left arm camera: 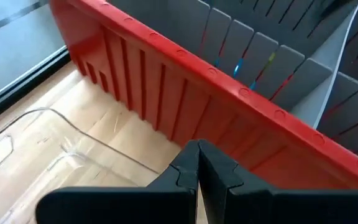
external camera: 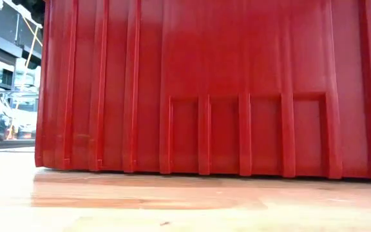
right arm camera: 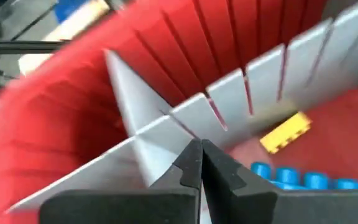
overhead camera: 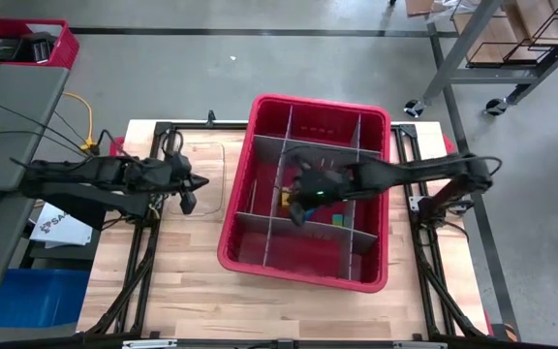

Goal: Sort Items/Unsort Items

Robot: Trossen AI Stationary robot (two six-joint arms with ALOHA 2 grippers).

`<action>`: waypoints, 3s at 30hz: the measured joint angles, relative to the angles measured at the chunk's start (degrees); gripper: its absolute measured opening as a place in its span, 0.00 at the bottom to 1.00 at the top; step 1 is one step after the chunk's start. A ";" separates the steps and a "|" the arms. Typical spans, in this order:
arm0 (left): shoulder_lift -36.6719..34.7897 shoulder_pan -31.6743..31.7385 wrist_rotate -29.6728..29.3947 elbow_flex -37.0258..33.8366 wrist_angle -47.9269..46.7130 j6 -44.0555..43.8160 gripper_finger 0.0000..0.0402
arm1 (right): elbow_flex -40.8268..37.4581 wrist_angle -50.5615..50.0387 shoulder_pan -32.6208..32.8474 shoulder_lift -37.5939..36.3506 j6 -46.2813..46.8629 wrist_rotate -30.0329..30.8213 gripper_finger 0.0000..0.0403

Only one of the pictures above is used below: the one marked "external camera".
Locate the large red plastic bin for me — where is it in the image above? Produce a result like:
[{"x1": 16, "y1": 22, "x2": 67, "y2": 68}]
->
[{"x1": 34, "y1": 0, "x2": 371, "y2": 182}]

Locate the clear plastic tray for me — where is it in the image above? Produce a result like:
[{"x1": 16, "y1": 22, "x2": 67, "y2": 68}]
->
[{"x1": 0, "y1": 90, "x2": 40, "y2": 154}]

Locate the yellow cable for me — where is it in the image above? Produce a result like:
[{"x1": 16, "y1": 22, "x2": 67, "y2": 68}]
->
[{"x1": 6, "y1": 15, "x2": 44, "y2": 140}]

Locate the black aluminium rig frame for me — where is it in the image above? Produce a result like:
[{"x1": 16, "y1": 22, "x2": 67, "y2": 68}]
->
[{"x1": 0, "y1": 139, "x2": 37, "y2": 151}]

